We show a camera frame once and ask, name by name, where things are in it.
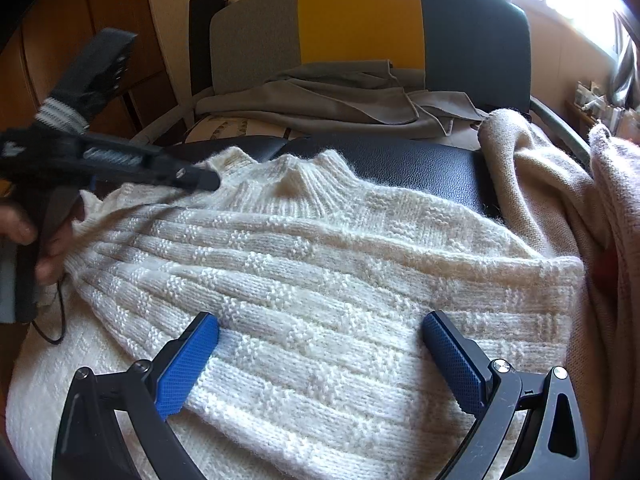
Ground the grey cloth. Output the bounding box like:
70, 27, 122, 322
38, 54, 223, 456
194, 60, 493, 138

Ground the white knitted sweater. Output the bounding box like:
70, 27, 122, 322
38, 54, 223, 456
5, 147, 586, 480

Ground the grey yellow blue chair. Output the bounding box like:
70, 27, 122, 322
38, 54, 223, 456
135, 0, 596, 171

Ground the wooden wardrobe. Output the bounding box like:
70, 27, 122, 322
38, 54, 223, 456
0, 0, 193, 201

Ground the patterned white cushion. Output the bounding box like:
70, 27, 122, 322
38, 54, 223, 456
185, 112, 301, 143

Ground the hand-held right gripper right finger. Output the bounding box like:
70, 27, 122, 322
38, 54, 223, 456
421, 310, 591, 480

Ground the beige knitted sweater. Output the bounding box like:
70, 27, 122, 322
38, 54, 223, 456
477, 107, 631, 480

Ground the black padded bench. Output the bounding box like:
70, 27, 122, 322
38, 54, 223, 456
167, 132, 506, 221

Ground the thin black cable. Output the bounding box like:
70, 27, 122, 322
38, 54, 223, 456
32, 279, 69, 346

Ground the wooden desk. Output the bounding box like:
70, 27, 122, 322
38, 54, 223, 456
567, 102, 601, 137

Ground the pink knitted sweater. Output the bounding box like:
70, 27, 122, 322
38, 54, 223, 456
587, 122, 640, 411

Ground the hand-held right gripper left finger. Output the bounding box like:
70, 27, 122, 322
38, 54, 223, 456
51, 311, 221, 480

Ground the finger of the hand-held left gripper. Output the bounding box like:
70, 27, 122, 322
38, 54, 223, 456
77, 135, 222, 192

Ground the person's left hand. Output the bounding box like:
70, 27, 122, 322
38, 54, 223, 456
0, 199, 77, 286

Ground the pale curtain with grey tie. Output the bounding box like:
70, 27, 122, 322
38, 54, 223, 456
612, 10, 640, 111

